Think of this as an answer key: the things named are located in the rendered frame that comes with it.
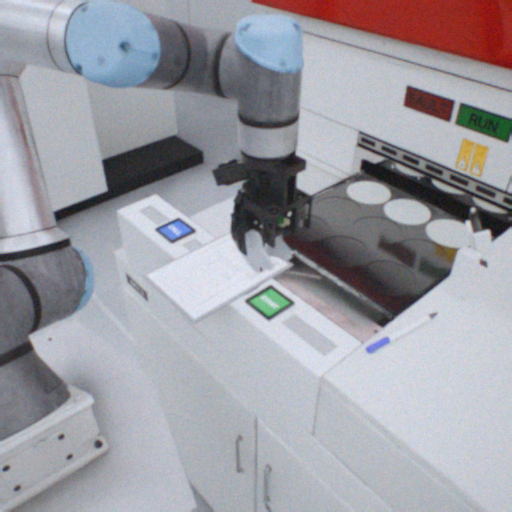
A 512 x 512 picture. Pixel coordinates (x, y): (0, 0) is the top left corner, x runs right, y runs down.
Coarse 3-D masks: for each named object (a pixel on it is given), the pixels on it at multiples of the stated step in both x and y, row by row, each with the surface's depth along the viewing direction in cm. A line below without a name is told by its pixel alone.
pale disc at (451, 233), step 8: (432, 224) 108; (440, 224) 108; (448, 224) 108; (456, 224) 108; (464, 224) 108; (432, 232) 106; (440, 232) 106; (448, 232) 106; (456, 232) 106; (464, 232) 106; (440, 240) 104; (448, 240) 104; (456, 240) 104; (464, 240) 104
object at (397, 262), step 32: (320, 224) 108; (352, 224) 108; (384, 224) 108; (416, 224) 108; (320, 256) 100; (352, 256) 100; (384, 256) 100; (416, 256) 100; (448, 256) 100; (384, 288) 92; (416, 288) 92
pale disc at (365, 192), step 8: (352, 184) 121; (360, 184) 121; (368, 184) 121; (376, 184) 121; (352, 192) 119; (360, 192) 119; (368, 192) 119; (376, 192) 119; (384, 192) 119; (360, 200) 116; (368, 200) 116; (376, 200) 116; (384, 200) 116
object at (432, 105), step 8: (408, 88) 111; (408, 96) 112; (416, 96) 111; (424, 96) 109; (432, 96) 108; (408, 104) 113; (416, 104) 111; (424, 104) 110; (432, 104) 108; (440, 104) 107; (448, 104) 106; (432, 112) 109; (440, 112) 108; (448, 112) 106
